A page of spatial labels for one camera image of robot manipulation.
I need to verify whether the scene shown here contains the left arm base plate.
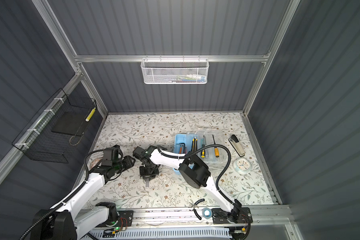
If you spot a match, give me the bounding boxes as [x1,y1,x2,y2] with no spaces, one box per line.
[97,210,134,228]

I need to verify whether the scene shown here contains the blue tape roll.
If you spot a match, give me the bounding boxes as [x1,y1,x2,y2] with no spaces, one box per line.
[202,208,213,219]

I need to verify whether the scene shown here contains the white tape roll right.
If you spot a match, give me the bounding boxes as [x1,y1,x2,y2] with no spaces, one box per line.
[233,158,253,175]

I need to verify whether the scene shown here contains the yellow marker in basket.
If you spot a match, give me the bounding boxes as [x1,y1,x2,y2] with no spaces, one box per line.
[85,107,97,122]

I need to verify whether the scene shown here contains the white wire mesh basket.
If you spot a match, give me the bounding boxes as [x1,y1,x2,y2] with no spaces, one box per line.
[141,59,210,85]

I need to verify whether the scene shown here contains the orange handled screwdriver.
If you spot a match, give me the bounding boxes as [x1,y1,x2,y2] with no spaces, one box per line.
[212,135,220,158]

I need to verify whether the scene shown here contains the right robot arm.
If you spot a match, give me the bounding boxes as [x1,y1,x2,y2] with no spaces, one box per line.
[133,144,242,221]

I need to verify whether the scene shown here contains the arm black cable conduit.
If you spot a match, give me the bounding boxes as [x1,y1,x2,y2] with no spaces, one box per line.
[17,148,124,240]
[155,143,253,240]

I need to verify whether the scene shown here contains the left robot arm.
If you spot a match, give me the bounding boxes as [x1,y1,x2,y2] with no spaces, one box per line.
[21,145,136,240]

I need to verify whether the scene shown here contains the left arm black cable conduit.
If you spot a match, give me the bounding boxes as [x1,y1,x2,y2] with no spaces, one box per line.
[17,148,124,240]

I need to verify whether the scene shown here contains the white perforated vent strip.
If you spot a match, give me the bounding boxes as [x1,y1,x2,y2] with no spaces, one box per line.
[82,227,232,240]

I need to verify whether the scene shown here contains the black hex key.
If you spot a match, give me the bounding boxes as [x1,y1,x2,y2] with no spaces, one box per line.
[178,143,187,154]

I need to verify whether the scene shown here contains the black wire basket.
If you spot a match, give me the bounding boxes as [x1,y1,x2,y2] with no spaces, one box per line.
[12,89,97,164]

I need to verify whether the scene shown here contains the markers in white basket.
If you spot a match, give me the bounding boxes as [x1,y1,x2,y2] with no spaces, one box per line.
[164,74,207,83]

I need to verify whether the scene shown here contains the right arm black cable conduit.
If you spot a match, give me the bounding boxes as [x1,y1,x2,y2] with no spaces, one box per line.
[155,143,253,240]

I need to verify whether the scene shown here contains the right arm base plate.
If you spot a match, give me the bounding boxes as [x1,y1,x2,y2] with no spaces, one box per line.
[212,208,253,225]

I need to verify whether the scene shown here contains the aluminium rail front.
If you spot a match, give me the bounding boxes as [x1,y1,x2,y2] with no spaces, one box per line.
[126,205,296,229]

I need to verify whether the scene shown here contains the light blue plastic toolbox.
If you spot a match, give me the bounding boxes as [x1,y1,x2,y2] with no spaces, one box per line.
[173,129,228,173]

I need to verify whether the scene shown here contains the black foam pad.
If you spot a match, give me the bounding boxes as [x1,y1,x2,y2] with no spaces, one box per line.
[52,112,89,137]

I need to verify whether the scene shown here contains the black beige stapler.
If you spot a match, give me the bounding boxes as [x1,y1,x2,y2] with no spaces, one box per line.
[229,135,246,157]

